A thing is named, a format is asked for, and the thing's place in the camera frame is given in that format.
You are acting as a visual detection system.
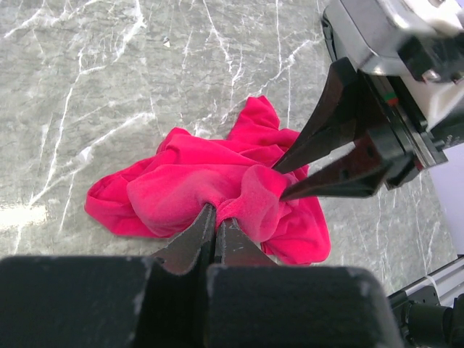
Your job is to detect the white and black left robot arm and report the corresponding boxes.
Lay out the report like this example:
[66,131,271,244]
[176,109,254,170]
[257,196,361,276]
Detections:
[154,205,463,347]

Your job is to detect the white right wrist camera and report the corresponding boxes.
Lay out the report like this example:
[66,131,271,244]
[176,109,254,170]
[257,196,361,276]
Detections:
[352,1,463,129]

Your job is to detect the crimson red t-shirt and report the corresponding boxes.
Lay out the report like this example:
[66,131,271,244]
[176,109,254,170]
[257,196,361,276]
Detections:
[85,96,331,265]

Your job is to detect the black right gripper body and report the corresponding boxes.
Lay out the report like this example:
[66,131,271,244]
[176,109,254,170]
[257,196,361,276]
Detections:
[321,0,463,189]

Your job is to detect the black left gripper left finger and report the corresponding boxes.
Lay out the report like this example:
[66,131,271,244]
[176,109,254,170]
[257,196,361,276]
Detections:
[152,204,216,274]

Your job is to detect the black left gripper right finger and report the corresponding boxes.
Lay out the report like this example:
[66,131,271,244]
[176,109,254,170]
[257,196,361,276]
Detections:
[214,218,277,266]

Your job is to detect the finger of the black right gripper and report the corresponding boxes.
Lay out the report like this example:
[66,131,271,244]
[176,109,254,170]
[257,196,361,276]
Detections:
[281,126,399,201]
[273,57,384,173]

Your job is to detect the aluminium frame rail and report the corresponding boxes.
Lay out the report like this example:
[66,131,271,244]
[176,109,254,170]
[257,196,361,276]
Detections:
[388,255,463,307]

